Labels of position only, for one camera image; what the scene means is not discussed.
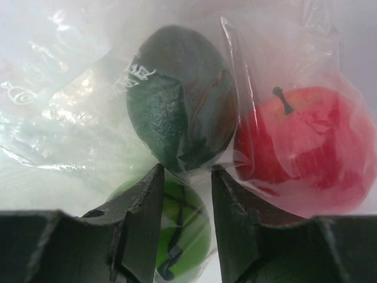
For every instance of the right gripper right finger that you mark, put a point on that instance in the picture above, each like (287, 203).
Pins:
(258, 242)

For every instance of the fake dark green avocado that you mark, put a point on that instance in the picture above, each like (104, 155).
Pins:
(184, 104)

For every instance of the fake red fruit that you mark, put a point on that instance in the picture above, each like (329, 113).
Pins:
(308, 151)

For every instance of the clear zip top bag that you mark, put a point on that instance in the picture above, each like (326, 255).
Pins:
(67, 141)

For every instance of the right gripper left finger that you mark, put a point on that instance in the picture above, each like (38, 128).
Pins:
(115, 242)

